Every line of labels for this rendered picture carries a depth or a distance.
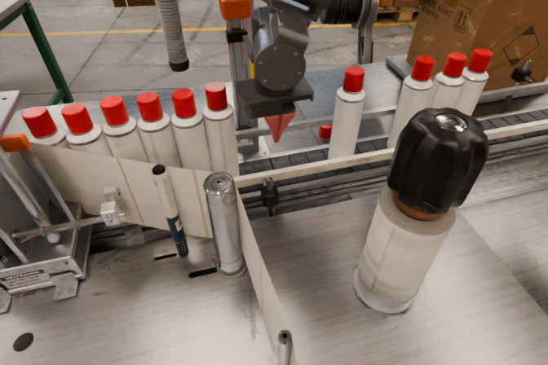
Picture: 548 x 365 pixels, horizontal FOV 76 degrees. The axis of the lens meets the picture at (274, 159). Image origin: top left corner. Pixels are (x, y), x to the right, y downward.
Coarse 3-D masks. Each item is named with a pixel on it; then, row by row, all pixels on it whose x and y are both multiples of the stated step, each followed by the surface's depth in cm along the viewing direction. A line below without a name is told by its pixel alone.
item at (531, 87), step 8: (504, 88) 79; (512, 88) 79; (520, 88) 79; (528, 88) 79; (536, 88) 80; (544, 88) 81; (480, 96) 77; (488, 96) 78; (496, 96) 78; (368, 112) 72; (376, 112) 72; (384, 112) 73; (392, 112) 73; (304, 120) 70; (312, 120) 70; (320, 120) 70; (328, 120) 70; (256, 128) 68; (264, 128) 68; (288, 128) 69; (296, 128) 69; (304, 128) 70; (240, 136) 67; (248, 136) 67; (256, 136) 68
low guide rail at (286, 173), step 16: (512, 128) 76; (528, 128) 77; (544, 128) 78; (336, 160) 68; (352, 160) 68; (368, 160) 70; (384, 160) 71; (240, 176) 65; (256, 176) 65; (272, 176) 66; (288, 176) 67
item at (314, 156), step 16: (528, 112) 86; (544, 112) 86; (496, 128) 81; (368, 144) 77; (384, 144) 77; (256, 160) 73; (272, 160) 73; (288, 160) 73; (304, 160) 73; (320, 160) 73; (304, 176) 70; (320, 176) 70; (240, 192) 66
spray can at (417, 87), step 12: (420, 60) 62; (432, 60) 62; (420, 72) 63; (408, 84) 65; (420, 84) 64; (432, 84) 65; (408, 96) 66; (420, 96) 65; (396, 108) 70; (408, 108) 67; (420, 108) 67; (396, 120) 70; (408, 120) 69; (396, 132) 72
